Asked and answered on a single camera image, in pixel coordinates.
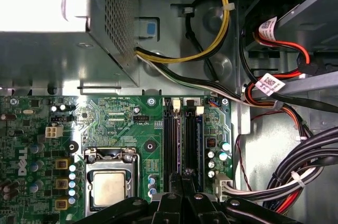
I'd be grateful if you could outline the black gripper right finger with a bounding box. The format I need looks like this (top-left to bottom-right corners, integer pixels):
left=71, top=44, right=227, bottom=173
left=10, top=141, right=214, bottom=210
left=184, top=168, right=301, bottom=224

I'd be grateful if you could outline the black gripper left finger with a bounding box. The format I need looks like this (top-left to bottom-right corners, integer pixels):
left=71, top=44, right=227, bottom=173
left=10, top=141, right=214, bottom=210
left=73, top=172, right=185, bottom=224

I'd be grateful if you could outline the black empty RAM slot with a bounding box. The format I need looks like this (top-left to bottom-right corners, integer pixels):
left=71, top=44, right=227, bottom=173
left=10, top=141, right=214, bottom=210
left=185, top=107, right=196, bottom=172
left=163, top=98, right=172, bottom=190

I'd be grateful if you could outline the white board connector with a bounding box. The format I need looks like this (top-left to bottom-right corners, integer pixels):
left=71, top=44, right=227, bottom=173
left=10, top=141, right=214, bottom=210
left=215, top=172, right=234, bottom=203

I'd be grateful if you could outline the silver CPU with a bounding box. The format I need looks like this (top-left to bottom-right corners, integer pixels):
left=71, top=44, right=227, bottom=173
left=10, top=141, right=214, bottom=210
left=93, top=172, right=128, bottom=207

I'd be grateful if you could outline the metal socket cover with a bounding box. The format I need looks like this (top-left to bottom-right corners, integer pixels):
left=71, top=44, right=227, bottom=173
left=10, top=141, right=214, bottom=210
left=83, top=147, right=141, bottom=212

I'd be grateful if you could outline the green motherboard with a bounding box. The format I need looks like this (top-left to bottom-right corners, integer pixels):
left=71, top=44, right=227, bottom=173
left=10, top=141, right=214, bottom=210
left=0, top=94, right=234, bottom=224

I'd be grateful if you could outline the white four pin socket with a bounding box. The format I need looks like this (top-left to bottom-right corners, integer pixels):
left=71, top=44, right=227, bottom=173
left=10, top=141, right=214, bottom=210
left=44, top=125, right=64, bottom=139

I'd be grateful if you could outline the blue case clip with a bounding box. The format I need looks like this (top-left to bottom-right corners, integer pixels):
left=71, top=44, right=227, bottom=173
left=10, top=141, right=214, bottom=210
left=146, top=22, right=157, bottom=36

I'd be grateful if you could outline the black PC case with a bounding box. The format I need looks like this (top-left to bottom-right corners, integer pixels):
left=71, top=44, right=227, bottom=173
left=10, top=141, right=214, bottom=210
left=0, top=0, right=338, bottom=224

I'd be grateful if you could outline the grey power supply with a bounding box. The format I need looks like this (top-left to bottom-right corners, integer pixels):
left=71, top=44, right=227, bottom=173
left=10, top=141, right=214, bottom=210
left=0, top=0, right=140, bottom=89

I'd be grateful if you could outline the grey drive cage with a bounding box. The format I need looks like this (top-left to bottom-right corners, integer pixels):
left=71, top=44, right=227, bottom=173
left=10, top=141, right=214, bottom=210
left=242, top=0, right=338, bottom=95

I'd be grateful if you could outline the locking lever wire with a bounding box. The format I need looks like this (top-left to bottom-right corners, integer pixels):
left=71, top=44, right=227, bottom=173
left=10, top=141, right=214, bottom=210
left=95, top=147, right=142, bottom=198

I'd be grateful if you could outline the black cable bundle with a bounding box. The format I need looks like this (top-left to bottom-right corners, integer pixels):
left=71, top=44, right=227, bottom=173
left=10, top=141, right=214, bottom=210
left=264, top=126, right=338, bottom=209

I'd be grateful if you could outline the black white wire bundle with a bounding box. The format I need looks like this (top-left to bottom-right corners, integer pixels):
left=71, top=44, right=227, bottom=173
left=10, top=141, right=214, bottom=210
left=136, top=46, right=278, bottom=108

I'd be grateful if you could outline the red orange wire bundle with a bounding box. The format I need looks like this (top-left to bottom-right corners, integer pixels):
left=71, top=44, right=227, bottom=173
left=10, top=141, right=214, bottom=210
left=244, top=30, right=312, bottom=214

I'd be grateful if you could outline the yellow wire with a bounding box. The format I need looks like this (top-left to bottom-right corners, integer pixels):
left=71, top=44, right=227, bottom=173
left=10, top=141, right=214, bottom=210
left=136, top=0, right=231, bottom=64

